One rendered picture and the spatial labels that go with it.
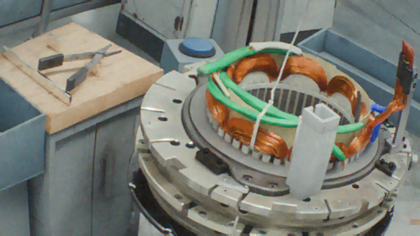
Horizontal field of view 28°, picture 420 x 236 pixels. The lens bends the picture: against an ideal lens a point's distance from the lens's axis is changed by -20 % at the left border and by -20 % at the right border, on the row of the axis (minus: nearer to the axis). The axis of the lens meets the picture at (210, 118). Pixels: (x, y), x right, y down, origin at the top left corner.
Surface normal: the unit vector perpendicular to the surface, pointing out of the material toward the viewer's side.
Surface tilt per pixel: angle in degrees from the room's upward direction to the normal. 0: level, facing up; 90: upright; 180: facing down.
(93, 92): 0
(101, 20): 0
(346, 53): 90
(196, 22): 90
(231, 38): 90
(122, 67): 0
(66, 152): 90
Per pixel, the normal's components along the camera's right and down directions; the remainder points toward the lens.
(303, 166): -0.77, 0.19
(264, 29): 0.03, 0.50
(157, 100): 0.16, -0.86
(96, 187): 0.75, 0.43
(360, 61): -0.52, 0.34
